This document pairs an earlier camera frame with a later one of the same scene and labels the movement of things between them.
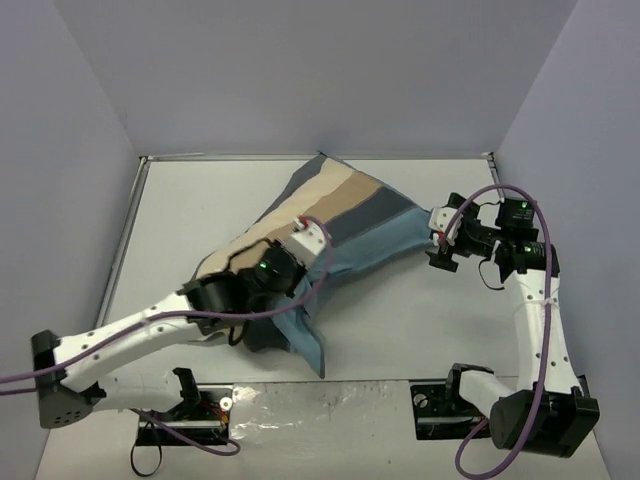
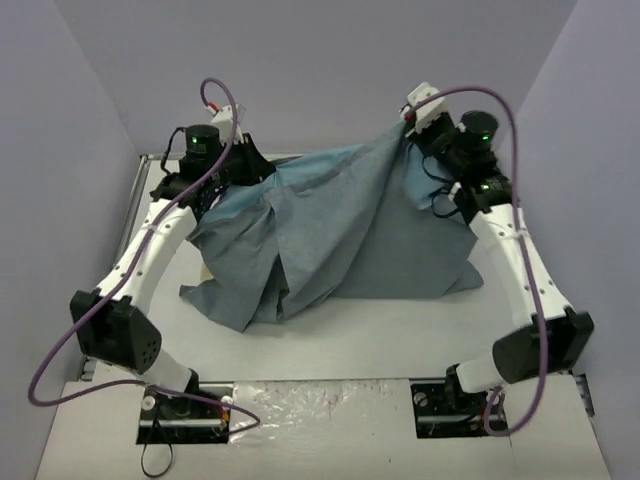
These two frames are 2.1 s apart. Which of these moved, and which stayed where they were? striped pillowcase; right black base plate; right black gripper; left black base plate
Moved: right black gripper; striped pillowcase
Stayed: right black base plate; left black base plate
